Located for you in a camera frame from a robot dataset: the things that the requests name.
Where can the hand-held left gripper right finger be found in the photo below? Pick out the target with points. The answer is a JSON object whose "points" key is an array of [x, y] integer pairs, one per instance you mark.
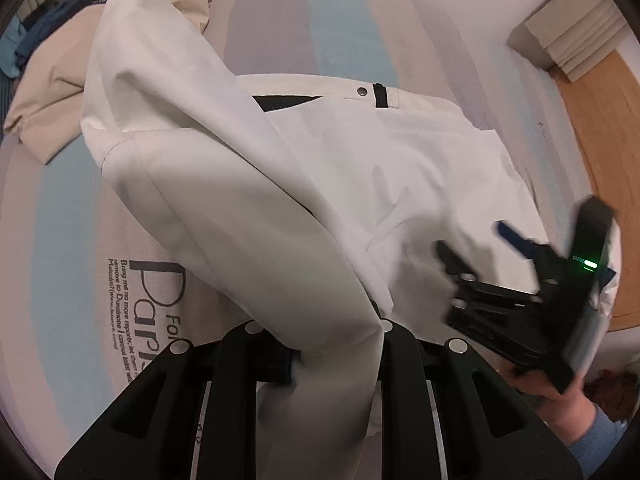
{"points": [[405, 375]]}

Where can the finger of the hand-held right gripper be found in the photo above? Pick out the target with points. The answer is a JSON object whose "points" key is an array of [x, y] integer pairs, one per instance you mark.
{"points": [[457, 262], [517, 240]]}

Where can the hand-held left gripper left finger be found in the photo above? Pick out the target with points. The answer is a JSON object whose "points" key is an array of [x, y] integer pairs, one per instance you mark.
{"points": [[235, 375]]}

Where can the black and white trousers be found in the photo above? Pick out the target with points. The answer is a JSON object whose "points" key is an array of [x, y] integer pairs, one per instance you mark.
{"points": [[250, 185]]}

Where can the person's right forearm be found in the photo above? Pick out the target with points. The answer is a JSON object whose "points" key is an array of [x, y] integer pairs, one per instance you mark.
{"points": [[585, 440]]}

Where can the blue crumpled clothes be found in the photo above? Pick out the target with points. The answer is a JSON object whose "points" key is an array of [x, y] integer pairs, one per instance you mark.
{"points": [[47, 30]]}

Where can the person's right hand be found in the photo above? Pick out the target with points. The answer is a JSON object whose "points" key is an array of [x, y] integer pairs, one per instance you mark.
{"points": [[545, 392]]}

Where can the dark red cloth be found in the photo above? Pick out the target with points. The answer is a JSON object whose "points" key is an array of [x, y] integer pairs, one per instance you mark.
{"points": [[610, 395]]}

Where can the beige and black jacket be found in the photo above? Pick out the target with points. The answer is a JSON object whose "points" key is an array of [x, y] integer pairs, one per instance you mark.
{"points": [[45, 95]]}

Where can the light blue cloth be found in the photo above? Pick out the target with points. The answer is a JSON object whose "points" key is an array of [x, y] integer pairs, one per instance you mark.
{"points": [[11, 47]]}

